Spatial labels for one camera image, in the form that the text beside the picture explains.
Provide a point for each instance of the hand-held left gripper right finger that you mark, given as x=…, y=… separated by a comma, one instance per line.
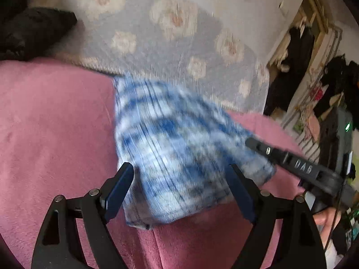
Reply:
x=241, y=196

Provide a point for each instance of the black garment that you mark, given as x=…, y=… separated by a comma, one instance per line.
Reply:
x=33, y=30

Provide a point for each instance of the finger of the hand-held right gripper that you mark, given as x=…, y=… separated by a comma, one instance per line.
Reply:
x=280, y=155

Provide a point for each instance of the grey floral rug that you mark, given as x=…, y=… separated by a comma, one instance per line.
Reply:
x=168, y=56

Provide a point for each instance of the pink blanket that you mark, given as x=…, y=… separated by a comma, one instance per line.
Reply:
x=56, y=131

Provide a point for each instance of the person's right hand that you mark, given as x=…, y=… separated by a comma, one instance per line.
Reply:
x=324, y=220

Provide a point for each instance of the black hanging clothes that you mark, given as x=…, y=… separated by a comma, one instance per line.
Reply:
x=336, y=78

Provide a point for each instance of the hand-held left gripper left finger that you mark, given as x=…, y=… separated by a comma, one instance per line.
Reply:
x=120, y=190

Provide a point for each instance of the blue plaid shirt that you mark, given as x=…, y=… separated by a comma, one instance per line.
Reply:
x=174, y=145

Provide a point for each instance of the black hanging coat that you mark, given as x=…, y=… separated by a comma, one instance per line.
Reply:
x=291, y=72

